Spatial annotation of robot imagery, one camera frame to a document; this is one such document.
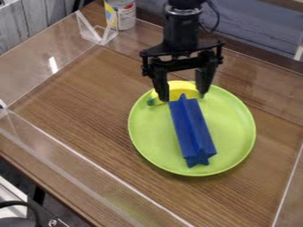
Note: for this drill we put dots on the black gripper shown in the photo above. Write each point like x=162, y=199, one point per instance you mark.
x=181, y=52

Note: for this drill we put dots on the blue plastic block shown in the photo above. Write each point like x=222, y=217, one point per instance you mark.
x=192, y=132

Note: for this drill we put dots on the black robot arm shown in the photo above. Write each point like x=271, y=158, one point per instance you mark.
x=186, y=4

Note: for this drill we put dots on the green round plate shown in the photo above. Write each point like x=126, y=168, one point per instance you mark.
x=230, y=125

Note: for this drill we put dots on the yellow toy banana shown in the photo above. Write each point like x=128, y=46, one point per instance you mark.
x=177, y=88

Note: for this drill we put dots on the white labelled can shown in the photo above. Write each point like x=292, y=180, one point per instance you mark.
x=122, y=9

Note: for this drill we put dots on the clear acrylic enclosure wall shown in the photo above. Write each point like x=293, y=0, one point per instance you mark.
x=104, y=199

